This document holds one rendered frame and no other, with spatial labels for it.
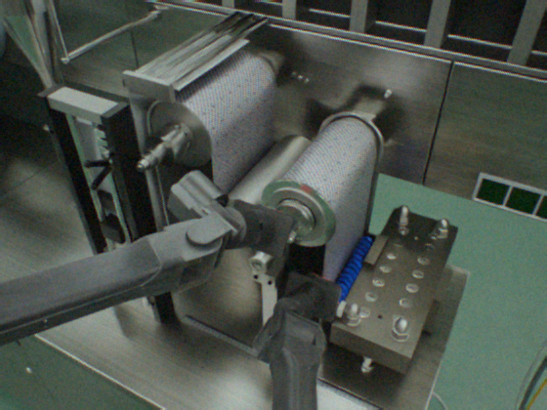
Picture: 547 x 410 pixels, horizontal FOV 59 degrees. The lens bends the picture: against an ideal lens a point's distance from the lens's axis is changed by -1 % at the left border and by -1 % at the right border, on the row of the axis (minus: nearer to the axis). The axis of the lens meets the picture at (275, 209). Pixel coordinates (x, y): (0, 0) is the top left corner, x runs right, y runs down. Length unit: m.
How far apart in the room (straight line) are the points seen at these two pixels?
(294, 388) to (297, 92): 0.70
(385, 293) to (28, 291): 0.71
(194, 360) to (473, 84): 0.79
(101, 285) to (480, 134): 0.78
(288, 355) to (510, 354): 1.75
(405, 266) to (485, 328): 1.34
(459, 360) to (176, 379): 1.46
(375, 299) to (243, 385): 0.32
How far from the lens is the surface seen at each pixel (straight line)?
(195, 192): 0.68
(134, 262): 0.58
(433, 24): 1.00
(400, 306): 1.04
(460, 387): 2.22
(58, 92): 0.92
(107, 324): 1.21
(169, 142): 0.88
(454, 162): 1.10
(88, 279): 0.57
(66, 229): 1.47
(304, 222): 0.85
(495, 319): 2.47
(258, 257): 0.87
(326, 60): 1.09
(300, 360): 0.71
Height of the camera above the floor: 1.83
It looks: 41 degrees down
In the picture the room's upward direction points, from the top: straight up
